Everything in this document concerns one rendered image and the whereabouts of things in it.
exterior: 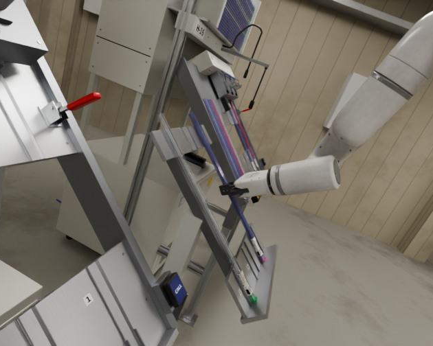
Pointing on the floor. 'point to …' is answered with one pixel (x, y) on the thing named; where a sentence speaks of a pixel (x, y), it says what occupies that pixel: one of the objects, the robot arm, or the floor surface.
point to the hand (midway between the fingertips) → (227, 188)
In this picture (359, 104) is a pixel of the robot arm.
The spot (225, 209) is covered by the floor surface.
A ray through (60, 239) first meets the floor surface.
